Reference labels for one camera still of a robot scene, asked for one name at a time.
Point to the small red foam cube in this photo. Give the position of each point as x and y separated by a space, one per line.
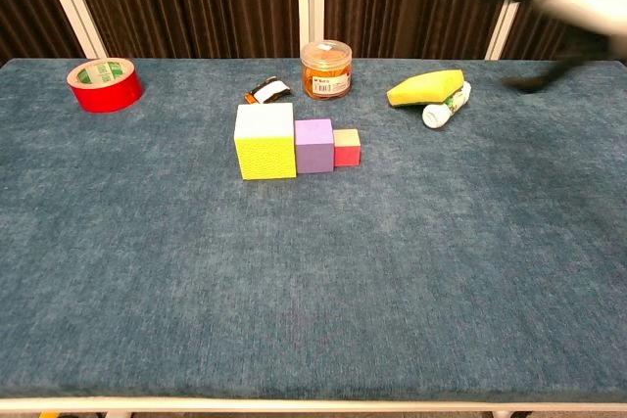
347 149

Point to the medium purple foam cube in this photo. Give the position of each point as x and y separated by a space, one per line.
313 149

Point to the white and yellow block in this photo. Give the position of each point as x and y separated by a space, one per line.
267 144

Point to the yellow green sponge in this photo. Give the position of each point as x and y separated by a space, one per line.
423 87

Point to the white glue bottle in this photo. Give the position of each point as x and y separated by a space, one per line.
436 117

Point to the clear jar orange contents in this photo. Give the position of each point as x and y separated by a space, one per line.
325 75

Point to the small black white packet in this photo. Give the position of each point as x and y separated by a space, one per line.
267 92

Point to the blue felt table cloth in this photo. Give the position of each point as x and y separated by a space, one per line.
245 300

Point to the red tape roll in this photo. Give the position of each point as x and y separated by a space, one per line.
110 95

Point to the yellow floor tape strip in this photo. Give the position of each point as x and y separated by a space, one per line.
49 414

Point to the white table frame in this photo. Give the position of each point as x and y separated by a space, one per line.
313 405

